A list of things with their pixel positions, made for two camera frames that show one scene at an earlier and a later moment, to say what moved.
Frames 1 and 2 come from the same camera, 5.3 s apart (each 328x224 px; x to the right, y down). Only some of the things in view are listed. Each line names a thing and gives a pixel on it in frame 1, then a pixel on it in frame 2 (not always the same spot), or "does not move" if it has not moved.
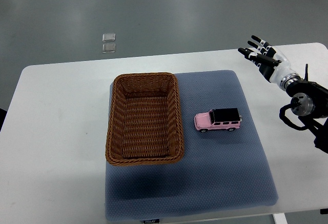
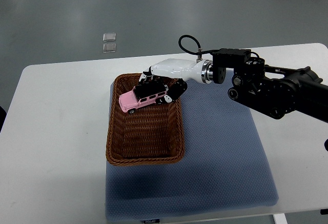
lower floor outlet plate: x=108 y=47 does not move
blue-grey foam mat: x=220 y=168 does not move
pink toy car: x=221 y=119 -> x=129 y=101
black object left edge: x=3 y=113 does not move
